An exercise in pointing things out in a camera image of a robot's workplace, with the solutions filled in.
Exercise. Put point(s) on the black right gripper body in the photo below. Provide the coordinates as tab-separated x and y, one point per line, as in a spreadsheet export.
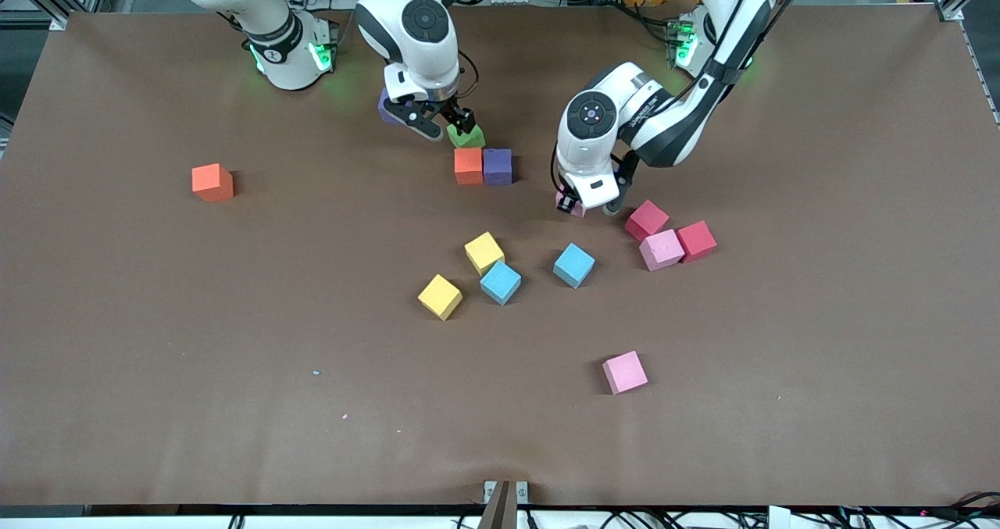
451	109

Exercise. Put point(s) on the green foam cube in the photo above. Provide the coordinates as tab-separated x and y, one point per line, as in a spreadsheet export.
469	140

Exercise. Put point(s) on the orange foam cube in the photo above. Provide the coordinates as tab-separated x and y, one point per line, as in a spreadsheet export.
469	166
212	182

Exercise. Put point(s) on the purple foam cube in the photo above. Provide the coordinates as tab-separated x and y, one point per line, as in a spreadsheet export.
384	111
498	166

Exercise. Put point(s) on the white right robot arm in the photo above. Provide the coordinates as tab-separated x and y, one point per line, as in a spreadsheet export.
293	72

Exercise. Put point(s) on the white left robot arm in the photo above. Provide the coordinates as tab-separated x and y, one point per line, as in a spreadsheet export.
734	13

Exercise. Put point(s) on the red foam cube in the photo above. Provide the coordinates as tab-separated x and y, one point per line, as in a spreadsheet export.
648	219
698	241

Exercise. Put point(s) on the dented pink foam cube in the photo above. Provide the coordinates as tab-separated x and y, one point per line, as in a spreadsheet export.
662	249

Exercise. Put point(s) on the blue foam cube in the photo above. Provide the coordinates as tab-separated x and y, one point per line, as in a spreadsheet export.
500	282
574	265

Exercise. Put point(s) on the yellow foam cube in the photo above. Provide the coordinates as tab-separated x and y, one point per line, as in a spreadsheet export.
440	297
484	252

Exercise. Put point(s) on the paper table cover sheet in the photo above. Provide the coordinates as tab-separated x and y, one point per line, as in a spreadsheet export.
156	357

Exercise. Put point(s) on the metal mount bracket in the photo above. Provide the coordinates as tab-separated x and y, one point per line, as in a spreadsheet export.
500	505

